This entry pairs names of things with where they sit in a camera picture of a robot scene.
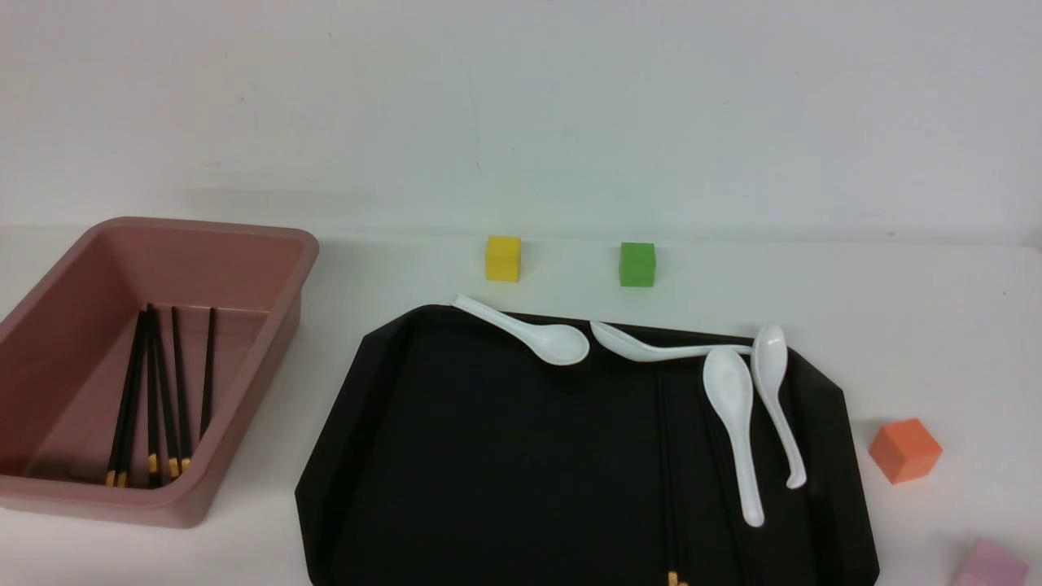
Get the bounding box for orange cube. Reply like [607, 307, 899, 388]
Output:
[869, 417, 943, 485]

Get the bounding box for yellow cube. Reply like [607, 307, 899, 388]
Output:
[483, 236, 523, 282]

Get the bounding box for white spoon lying sideways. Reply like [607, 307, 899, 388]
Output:
[589, 321, 752, 363]

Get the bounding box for white spoon far left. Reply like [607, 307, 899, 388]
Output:
[450, 295, 589, 366]

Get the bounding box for pink plastic bin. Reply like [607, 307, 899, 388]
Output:
[1, 216, 319, 529]

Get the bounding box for white spoon far right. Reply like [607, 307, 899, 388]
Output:
[751, 323, 807, 489]

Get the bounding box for green cube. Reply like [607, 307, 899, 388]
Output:
[618, 242, 656, 288]

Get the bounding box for black plastic tray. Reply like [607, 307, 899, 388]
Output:
[296, 304, 880, 585]

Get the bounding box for pink cube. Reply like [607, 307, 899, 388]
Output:
[950, 538, 1029, 585]

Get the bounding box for white spoon centre long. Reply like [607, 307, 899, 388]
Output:
[703, 348, 765, 527]

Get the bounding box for black chopstick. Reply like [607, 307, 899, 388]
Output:
[145, 304, 162, 488]
[170, 306, 193, 475]
[147, 304, 180, 481]
[116, 310, 149, 488]
[199, 307, 217, 440]
[105, 315, 138, 487]
[655, 368, 688, 585]

